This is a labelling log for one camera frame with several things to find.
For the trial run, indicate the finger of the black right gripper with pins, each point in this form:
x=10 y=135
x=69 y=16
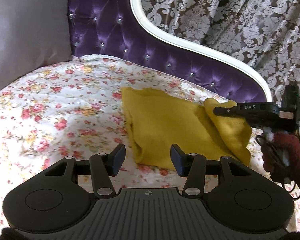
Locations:
x=226 y=112

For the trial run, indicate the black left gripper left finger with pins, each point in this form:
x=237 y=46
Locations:
x=103 y=166

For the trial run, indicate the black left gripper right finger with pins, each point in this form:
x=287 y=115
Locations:
x=193 y=167

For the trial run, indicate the mustard yellow knit sweater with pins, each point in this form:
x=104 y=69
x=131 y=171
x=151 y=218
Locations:
x=155 y=121

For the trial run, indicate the dark red gloved hand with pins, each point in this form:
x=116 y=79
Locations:
x=288 y=145

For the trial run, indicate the floral quilted bedspread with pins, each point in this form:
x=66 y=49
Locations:
x=72 y=109

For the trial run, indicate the brown silver damask curtain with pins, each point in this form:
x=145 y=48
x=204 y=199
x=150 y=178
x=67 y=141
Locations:
x=264 y=34

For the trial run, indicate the purple tufted white-framed headboard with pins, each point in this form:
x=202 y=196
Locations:
x=121 y=29

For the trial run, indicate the grey square pillow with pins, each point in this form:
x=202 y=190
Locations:
x=33 y=33

